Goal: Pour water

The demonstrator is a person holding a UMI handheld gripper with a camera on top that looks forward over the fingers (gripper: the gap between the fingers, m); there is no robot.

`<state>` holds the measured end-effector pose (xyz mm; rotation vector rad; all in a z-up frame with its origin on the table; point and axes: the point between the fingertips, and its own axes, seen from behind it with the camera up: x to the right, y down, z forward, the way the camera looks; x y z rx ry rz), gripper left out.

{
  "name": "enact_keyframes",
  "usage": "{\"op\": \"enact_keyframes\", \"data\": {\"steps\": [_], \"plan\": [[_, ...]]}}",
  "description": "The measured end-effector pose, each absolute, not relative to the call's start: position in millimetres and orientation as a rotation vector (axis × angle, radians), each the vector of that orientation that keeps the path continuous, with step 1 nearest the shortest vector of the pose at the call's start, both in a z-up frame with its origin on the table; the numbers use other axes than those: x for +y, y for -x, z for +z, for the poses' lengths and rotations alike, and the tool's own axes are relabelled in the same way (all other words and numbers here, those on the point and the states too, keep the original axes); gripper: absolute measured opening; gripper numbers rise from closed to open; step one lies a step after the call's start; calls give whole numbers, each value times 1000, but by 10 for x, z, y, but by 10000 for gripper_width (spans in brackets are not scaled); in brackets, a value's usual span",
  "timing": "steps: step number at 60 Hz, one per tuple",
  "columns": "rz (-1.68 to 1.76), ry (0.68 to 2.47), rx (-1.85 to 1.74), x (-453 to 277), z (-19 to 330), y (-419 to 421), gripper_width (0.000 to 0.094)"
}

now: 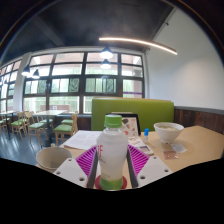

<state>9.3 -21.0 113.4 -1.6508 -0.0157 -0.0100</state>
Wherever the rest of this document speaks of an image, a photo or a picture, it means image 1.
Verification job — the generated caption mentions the white printed leaflet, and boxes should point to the white printed leaflet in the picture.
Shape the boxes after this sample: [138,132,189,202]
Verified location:
[128,136,155,156]

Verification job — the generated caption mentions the green upholstered bench backrest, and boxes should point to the green upholstered bench backrest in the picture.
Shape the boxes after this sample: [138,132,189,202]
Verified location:
[90,96,176,133]

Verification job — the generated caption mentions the black-framed menu stand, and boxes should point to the black-framed menu stand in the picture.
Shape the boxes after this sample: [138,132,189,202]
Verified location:
[111,112,142,138]

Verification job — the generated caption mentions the beige paper cup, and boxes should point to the beige paper cup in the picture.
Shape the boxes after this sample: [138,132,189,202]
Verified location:
[35,146,73,174]

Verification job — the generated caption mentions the black pendant ceiling lamps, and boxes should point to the black pendant ceiling lamps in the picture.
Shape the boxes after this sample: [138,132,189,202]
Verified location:
[21,45,115,80]

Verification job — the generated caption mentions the flat round red coaster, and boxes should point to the flat round red coaster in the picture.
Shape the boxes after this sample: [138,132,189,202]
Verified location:
[94,174,128,191]

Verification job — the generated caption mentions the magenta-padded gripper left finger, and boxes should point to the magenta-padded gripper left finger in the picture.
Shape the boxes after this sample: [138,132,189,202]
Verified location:
[53,145,100,190]

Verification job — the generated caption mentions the clear green-capped drink bottle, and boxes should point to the clear green-capped drink bottle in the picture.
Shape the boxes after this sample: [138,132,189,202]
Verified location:
[95,113,130,192]

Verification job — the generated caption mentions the white sachet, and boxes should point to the white sachet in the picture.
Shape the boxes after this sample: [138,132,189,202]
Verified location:
[170,142,189,155]

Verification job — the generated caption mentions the wooden green-seated chairs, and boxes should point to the wooden green-seated chairs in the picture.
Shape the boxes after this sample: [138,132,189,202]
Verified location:
[0,110,80,147]

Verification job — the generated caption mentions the reddish-brown sachet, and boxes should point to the reddish-brown sachet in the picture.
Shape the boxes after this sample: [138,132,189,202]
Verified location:
[162,150,180,161]

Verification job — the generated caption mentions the small blue-capped white bottle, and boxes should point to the small blue-capped white bottle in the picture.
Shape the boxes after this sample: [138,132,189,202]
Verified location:
[143,128,150,145]

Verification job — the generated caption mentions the light wooden dining table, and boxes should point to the light wooden dining table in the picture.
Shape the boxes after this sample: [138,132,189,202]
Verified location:
[32,109,69,145]

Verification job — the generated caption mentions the white bowl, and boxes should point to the white bowl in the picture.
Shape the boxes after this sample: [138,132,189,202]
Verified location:
[153,121,185,145]

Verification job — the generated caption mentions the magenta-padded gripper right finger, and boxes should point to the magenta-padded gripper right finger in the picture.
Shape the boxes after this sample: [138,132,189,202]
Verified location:
[126,143,174,189]

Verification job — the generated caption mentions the white paper sheets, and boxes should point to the white paper sheets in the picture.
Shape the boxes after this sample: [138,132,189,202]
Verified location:
[62,129,103,151]

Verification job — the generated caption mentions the large black-framed window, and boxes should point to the large black-framed window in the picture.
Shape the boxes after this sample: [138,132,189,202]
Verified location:
[0,51,146,115]

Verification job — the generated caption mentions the long linear ceiling light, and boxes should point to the long linear ceiling light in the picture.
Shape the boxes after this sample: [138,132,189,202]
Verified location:
[98,36,179,56]

